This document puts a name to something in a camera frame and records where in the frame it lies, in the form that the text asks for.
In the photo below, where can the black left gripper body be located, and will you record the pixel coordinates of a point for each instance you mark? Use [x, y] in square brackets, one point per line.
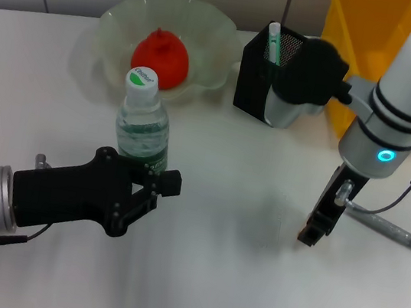
[68, 191]

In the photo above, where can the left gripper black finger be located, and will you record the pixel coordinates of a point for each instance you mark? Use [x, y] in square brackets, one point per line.
[171, 178]
[143, 210]

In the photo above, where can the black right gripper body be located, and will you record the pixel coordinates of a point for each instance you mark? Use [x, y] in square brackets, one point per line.
[337, 204]

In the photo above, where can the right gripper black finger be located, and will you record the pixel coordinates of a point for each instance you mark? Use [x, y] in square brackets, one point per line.
[321, 222]
[311, 235]

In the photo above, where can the clear green-label water bottle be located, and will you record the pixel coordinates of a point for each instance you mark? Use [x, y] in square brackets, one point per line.
[140, 125]

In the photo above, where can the grey marker pen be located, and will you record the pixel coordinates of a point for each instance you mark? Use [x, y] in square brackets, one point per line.
[402, 234]

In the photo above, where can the orange ribbed fruit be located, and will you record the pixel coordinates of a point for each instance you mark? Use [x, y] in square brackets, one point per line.
[162, 54]

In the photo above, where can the green pen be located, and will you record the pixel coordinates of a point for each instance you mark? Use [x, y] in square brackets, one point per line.
[273, 42]

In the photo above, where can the black mesh pen holder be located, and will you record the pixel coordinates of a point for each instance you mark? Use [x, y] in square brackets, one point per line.
[253, 80]

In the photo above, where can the green glass fruit plate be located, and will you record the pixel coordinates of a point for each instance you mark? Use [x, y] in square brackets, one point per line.
[208, 30]

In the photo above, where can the small silver left wrist stub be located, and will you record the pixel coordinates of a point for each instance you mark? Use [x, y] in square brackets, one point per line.
[42, 160]

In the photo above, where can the yellow plastic storage bin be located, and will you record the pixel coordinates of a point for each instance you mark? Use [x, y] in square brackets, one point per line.
[364, 23]

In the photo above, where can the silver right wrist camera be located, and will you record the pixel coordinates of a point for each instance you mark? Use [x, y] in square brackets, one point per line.
[310, 73]

